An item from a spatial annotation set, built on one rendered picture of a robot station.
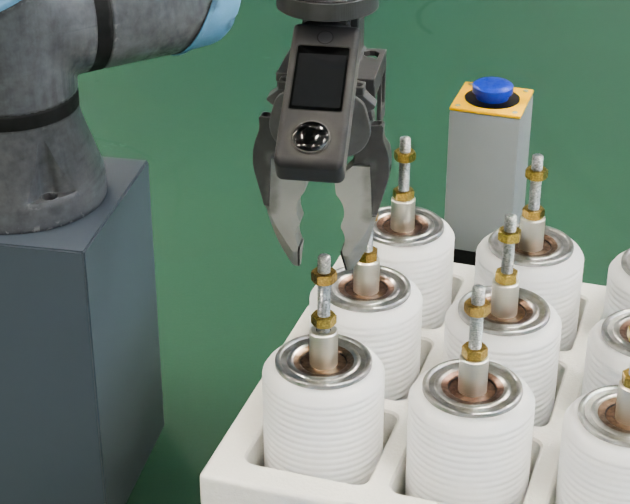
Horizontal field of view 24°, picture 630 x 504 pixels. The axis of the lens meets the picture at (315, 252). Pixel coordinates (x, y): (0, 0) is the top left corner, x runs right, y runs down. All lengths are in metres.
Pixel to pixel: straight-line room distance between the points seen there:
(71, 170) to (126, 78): 1.10
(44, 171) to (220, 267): 0.57
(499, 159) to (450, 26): 1.13
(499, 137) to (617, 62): 1.02
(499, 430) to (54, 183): 0.43
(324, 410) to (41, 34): 0.37
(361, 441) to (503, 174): 0.40
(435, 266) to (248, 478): 0.29
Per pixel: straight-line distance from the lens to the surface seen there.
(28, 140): 1.22
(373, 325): 1.19
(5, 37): 1.19
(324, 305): 1.10
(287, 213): 1.06
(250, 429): 1.18
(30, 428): 1.32
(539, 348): 1.18
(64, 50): 1.21
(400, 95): 2.26
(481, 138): 1.43
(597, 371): 1.18
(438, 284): 1.32
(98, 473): 1.32
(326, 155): 0.95
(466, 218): 1.47
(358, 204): 1.05
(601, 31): 2.56
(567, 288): 1.29
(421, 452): 1.11
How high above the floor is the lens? 0.87
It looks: 29 degrees down
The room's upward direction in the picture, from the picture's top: straight up
